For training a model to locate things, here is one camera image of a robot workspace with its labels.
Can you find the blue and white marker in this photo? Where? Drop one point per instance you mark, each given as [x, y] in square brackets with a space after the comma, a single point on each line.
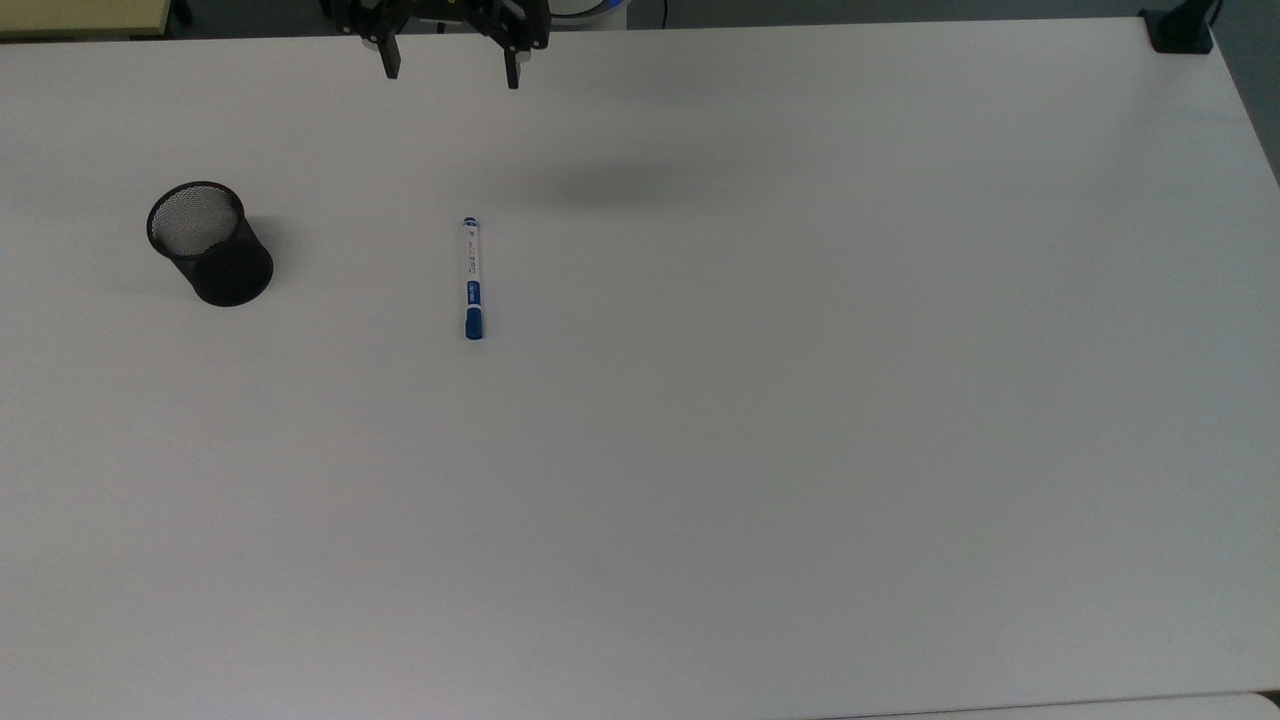
[472, 280]

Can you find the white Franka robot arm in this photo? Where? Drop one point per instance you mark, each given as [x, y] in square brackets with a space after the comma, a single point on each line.
[590, 12]

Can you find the light wooden table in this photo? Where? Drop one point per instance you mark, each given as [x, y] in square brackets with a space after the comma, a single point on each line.
[80, 15]

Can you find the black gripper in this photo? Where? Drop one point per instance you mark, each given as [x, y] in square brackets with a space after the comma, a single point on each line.
[450, 12]

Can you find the black table clamp mount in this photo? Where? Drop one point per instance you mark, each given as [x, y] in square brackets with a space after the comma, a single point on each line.
[1180, 30]

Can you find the black mesh pen cup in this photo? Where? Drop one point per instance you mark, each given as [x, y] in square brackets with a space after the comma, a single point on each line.
[225, 265]

